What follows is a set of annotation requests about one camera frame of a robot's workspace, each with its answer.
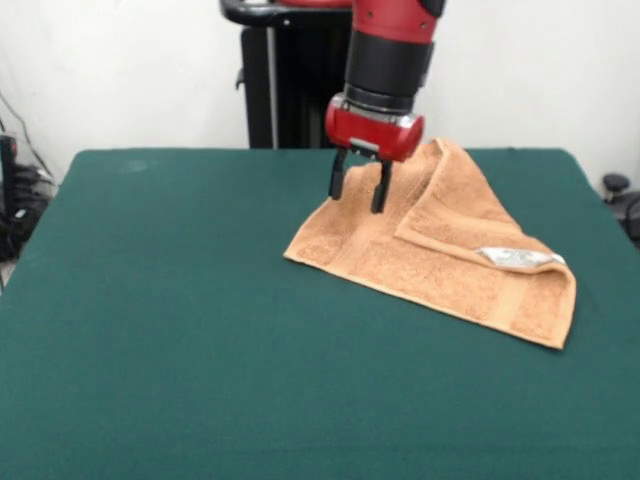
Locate grey cables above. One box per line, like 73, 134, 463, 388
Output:
0, 89, 62, 201

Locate tan terry towel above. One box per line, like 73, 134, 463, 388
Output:
282, 137, 578, 352

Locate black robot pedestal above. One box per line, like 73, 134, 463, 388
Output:
219, 0, 361, 150

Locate dark green table cloth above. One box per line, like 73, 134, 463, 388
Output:
0, 147, 640, 480

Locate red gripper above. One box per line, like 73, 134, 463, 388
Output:
323, 93, 426, 215

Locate black equipment box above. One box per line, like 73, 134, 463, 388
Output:
0, 133, 31, 262

